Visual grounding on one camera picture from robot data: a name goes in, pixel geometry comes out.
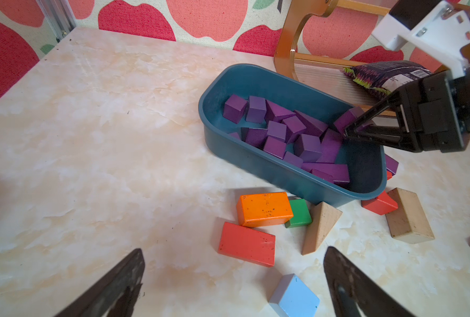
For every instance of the left aluminium frame post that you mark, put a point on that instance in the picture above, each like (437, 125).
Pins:
(59, 16)

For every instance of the natural wood triangle block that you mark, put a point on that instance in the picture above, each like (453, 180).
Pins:
(324, 218)

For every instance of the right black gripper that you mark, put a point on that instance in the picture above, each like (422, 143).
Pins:
(432, 114)

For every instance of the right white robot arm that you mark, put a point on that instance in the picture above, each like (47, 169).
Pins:
(432, 26)

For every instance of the purple snack bag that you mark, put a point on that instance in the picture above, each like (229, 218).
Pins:
(382, 78)

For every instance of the green block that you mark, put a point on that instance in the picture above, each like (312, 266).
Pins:
(301, 214)

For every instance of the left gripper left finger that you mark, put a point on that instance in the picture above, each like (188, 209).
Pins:
(115, 294)

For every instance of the red arch block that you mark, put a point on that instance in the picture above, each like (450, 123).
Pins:
(381, 205)

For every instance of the lone purple cube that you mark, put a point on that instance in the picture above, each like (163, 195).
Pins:
(347, 119)

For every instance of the purple cube pile top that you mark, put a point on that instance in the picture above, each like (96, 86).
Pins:
(391, 165)

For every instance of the teal plastic storage bin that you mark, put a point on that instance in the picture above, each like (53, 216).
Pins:
(365, 162)

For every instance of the purple triangle block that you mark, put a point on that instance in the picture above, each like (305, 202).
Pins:
(314, 126)

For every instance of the wooden three-tier shelf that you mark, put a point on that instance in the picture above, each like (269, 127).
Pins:
(300, 12)

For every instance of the light blue block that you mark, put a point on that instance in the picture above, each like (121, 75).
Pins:
(293, 298)

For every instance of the purple wedge block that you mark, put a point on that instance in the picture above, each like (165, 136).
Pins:
(276, 113)

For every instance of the orange block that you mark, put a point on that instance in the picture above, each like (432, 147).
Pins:
(260, 210)

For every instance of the natural wood short block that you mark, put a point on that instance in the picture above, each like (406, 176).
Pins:
(408, 223)

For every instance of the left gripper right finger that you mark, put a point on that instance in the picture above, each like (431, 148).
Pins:
(353, 293)

